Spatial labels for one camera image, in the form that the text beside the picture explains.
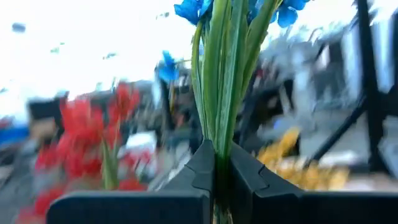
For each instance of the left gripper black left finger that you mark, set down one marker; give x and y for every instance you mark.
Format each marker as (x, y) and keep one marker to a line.
(140, 207)

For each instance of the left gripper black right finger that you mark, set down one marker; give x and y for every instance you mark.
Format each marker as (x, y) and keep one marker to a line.
(295, 208)

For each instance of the yellow artificial flower stem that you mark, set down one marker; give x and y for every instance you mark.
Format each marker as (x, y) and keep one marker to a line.
(280, 149)

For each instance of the red artificial flower stem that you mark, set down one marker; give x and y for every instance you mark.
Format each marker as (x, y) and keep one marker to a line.
(81, 124)

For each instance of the blue artificial flower stem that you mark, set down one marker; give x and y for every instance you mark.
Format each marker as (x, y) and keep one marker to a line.
(224, 93)

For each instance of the blue plastic bin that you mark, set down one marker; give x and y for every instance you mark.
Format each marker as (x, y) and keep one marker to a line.
(12, 135)

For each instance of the black aluminium table frame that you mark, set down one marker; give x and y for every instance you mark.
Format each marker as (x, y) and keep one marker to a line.
(370, 62)

